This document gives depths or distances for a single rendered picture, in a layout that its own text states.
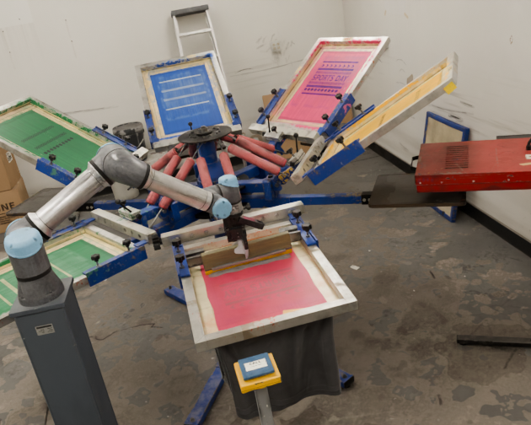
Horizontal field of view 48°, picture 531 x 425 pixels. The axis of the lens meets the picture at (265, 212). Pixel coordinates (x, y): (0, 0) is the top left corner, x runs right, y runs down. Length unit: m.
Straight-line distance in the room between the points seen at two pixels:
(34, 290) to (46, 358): 0.26
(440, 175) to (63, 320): 1.73
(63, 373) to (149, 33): 4.69
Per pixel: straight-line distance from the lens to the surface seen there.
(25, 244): 2.09
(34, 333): 2.21
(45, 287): 2.14
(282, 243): 2.54
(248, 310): 2.25
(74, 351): 2.23
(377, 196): 3.05
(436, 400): 3.23
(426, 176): 2.86
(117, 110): 6.58
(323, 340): 2.31
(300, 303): 2.24
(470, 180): 2.86
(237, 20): 6.57
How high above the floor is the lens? 2.15
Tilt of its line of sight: 23 degrees down
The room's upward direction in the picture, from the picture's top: 10 degrees counter-clockwise
